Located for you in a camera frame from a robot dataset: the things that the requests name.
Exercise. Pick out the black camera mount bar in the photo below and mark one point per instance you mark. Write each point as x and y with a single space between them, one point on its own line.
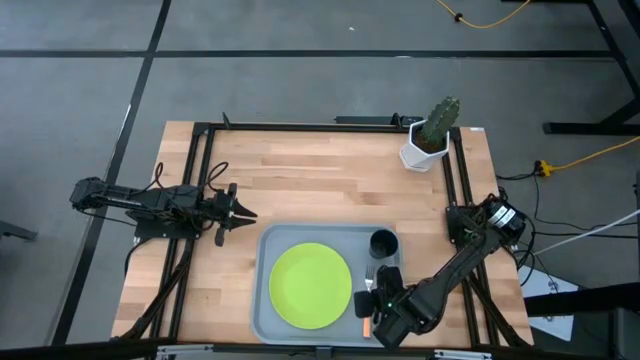
365 120

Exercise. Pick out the black aluminium table frame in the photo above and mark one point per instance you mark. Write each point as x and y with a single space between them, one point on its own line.
300 127

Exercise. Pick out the dark floor object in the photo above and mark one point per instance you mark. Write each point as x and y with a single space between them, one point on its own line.
15 231

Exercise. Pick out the lime green round plate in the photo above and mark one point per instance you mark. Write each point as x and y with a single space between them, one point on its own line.
310 285

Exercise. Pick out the grey rectangular tray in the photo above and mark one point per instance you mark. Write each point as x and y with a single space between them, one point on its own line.
300 234

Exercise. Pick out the silver metal bracket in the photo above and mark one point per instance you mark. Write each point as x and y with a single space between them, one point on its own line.
462 355
182 351

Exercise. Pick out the black plastic cup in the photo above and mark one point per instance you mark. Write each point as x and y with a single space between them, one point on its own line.
384 244

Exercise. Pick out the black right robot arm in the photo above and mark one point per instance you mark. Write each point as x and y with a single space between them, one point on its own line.
450 272

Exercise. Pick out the green cactus plant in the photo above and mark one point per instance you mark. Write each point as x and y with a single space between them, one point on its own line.
440 122

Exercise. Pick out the black neighbouring table frame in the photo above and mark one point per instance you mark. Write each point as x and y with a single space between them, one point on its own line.
590 128

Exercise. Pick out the black box on floor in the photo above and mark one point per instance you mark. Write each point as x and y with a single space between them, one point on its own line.
600 325

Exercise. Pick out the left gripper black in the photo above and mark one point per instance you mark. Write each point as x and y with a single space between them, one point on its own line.
224 210

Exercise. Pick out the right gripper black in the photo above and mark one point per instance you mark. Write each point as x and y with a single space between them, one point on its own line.
397 320

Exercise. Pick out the white paper sheet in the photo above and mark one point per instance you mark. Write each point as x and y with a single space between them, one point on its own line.
545 287

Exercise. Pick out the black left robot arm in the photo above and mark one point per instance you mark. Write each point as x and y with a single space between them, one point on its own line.
150 201

